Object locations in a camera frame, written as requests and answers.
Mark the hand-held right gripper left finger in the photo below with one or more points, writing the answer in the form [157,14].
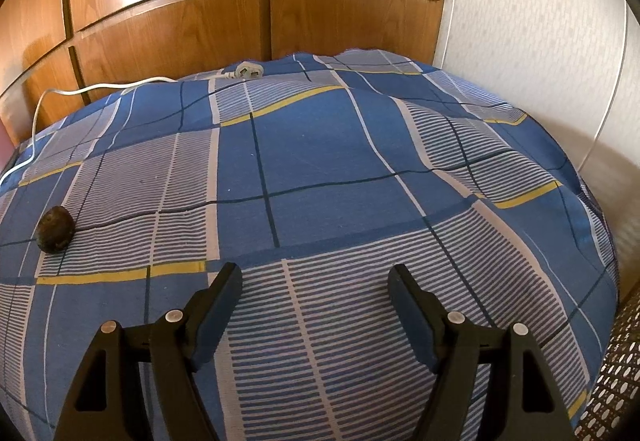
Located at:
[217,321]

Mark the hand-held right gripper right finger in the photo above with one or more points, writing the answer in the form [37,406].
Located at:
[412,321]

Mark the wooden wardrobe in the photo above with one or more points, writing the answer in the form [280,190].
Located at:
[175,36]

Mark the pink electric kettle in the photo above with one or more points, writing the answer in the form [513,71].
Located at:
[6,136]

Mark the blue plaid bed sheet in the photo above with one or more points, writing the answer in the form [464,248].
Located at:
[325,171]

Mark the dark brown round fruit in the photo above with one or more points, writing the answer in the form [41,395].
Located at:
[56,230]

